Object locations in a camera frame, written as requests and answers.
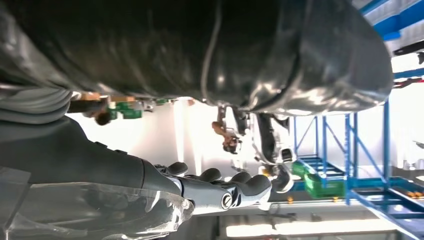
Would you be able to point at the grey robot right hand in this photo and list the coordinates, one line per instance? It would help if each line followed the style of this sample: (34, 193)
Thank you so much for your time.
(82, 162)

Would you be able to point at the black robot leg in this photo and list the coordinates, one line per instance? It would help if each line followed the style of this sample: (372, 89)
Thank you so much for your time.
(165, 49)

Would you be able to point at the black humanoid robot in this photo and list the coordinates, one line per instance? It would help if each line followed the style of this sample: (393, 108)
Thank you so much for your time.
(268, 142)

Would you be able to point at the green plastic crate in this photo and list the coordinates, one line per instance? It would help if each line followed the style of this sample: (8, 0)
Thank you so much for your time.
(299, 169)
(324, 188)

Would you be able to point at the ceiling strip light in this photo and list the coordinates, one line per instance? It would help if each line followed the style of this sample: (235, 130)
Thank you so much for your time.
(298, 228)

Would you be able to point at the blue metal rack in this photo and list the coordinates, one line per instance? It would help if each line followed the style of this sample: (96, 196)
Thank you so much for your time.
(397, 23)
(351, 149)

